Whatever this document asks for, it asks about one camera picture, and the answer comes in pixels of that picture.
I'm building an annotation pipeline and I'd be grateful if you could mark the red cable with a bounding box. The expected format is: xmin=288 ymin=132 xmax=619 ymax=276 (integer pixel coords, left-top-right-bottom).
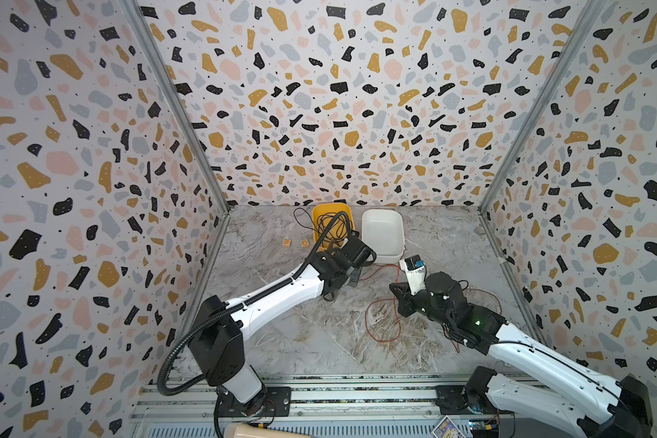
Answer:
xmin=358 ymin=264 xmax=504 ymax=354

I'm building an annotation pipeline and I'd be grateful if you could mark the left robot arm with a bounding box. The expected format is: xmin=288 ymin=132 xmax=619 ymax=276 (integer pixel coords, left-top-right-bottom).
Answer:
xmin=156 ymin=212 xmax=377 ymax=416

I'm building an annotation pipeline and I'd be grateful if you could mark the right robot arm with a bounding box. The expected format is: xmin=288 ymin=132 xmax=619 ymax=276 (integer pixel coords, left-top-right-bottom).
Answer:
xmin=390 ymin=268 xmax=653 ymax=437

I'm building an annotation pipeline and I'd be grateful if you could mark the yellow plastic bin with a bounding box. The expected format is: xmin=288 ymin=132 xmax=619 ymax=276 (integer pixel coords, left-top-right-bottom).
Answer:
xmin=311 ymin=203 xmax=354 ymax=250

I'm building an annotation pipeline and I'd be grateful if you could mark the white plastic bin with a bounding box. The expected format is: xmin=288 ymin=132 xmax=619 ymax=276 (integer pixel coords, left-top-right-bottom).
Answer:
xmin=361 ymin=209 xmax=405 ymax=265

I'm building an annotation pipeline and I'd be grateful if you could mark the colourful sticker card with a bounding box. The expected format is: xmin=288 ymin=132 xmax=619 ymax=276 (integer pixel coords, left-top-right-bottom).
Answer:
xmin=432 ymin=416 xmax=465 ymax=438

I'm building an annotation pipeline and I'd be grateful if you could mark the beige cylinder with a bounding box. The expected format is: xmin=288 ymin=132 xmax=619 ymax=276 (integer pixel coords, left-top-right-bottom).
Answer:
xmin=224 ymin=423 xmax=310 ymax=438

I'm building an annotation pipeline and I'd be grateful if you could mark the black cable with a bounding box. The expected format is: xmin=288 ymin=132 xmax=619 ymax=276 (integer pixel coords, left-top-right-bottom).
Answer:
xmin=292 ymin=206 xmax=355 ymax=247

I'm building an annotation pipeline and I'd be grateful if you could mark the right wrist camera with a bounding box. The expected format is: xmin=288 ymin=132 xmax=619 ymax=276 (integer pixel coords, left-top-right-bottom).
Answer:
xmin=400 ymin=255 xmax=427 ymax=296

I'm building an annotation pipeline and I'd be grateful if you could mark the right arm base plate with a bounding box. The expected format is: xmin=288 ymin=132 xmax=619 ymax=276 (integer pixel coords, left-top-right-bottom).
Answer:
xmin=435 ymin=383 xmax=510 ymax=415

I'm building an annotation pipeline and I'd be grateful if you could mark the aluminium mounting rail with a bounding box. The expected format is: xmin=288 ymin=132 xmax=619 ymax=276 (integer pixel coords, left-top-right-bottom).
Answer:
xmin=131 ymin=374 xmax=469 ymax=424

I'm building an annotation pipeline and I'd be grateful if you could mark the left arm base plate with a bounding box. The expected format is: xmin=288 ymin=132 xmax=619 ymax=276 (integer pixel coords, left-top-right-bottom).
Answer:
xmin=215 ymin=386 xmax=292 ymax=419

